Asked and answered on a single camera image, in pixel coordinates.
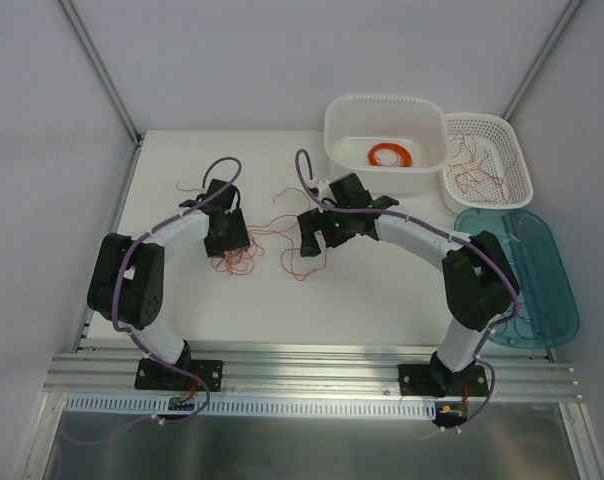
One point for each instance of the teal translucent tray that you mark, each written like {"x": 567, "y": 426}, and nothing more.
{"x": 548, "y": 315}

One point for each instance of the white plastic tub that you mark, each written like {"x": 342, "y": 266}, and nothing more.
{"x": 395, "y": 145}

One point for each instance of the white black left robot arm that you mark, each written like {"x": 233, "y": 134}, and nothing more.
{"x": 127, "y": 284}

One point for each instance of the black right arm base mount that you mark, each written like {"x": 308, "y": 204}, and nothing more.
{"x": 434, "y": 379}

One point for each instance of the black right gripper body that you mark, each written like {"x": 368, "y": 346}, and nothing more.
{"x": 322, "y": 230}

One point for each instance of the white perforated basket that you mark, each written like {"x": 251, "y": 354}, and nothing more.
{"x": 487, "y": 169}

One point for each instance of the aluminium extrusion rail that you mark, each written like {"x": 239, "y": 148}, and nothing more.
{"x": 311, "y": 371}

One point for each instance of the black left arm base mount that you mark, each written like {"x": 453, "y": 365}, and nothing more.
{"x": 152, "y": 375}

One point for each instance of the white slotted cable duct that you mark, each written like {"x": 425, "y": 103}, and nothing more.
{"x": 252, "y": 406}

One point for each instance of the aluminium frame post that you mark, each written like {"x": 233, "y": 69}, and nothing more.
{"x": 559, "y": 28}
{"x": 86, "y": 44}

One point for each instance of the right aluminium frame post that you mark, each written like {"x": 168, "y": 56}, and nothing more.
{"x": 559, "y": 28}

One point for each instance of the left aluminium frame post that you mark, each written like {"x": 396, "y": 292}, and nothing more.
{"x": 86, "y": 44}

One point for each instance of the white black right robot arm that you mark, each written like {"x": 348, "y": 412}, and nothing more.
{"x": 478, "y": 280}

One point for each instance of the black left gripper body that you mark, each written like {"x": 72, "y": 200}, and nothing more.
{"x": 230, "y": 240}

